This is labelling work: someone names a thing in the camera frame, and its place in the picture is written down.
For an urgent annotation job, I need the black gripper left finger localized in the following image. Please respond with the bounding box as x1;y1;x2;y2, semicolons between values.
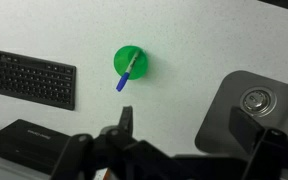
118;106;133;135

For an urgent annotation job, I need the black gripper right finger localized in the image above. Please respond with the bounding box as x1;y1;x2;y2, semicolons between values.
229;107;264;154

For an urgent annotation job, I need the blue capped white pen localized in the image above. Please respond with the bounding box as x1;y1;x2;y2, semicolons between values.
116;50;140;92

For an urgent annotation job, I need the green plastic cup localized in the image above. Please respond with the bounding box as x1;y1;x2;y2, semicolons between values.
113;45;149;81

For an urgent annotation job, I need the stainless steel sink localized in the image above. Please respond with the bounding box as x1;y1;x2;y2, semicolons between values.
195;70;288;159

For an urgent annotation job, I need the black rectangular box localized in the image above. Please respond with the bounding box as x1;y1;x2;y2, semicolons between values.
0;119;69;175

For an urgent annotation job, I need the black computer keyboard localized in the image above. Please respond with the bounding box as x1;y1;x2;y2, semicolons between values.
0;51;76;110

